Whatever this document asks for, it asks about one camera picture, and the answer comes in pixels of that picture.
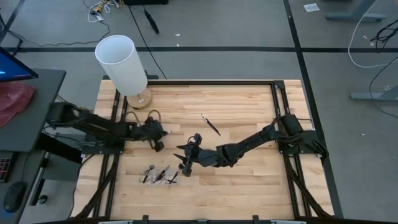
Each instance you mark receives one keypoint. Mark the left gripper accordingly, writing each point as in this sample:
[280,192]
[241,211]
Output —
[149,130]

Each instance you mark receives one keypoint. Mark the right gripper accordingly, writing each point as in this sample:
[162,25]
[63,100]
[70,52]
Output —
[196,155]

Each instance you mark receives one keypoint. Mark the fluffy head makeup brush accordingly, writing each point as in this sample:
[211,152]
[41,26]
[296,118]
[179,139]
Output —
[160,177]

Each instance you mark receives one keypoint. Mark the round head makeup brush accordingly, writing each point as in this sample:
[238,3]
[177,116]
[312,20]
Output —
[151,167]

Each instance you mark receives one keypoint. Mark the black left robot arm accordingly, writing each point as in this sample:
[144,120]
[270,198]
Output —
[93,126]

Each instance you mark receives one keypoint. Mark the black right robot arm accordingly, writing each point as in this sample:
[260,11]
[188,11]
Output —
[255,140]

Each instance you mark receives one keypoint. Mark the clear plastic pouch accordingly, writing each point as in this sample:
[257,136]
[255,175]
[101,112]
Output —
[155,184]

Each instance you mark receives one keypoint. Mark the white shade wooden base lamp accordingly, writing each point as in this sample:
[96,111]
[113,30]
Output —
[121,65]

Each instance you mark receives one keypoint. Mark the black stick-shaped plug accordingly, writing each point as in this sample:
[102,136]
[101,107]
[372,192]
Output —
[151,21]

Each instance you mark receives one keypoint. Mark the black box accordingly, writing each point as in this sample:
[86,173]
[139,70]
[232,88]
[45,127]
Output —
[146,2]

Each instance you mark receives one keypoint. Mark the black desk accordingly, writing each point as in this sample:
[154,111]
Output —
[31,124]

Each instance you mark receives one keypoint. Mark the red cloth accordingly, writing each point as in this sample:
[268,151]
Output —
[14,99]

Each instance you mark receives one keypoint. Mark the black computer mouse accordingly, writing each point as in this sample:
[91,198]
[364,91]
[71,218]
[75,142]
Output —
[15,196]

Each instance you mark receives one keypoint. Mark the keyboard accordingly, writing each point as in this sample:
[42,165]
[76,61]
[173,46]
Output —
[4,169]

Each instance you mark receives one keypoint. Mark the computer monitor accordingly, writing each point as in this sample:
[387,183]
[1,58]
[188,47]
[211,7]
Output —
[12,68]

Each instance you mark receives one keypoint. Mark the white paper scrap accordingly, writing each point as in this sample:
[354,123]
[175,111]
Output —
[311,7]

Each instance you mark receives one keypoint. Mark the grey desk foot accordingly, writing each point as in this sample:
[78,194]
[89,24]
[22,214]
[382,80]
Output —
[373,96]
[354,15]

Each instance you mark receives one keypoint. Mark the black aluminium table frame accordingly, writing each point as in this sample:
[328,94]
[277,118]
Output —
[217,82]

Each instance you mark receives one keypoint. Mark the grey desk base plate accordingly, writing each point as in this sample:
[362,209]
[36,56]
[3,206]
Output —
[62,171]

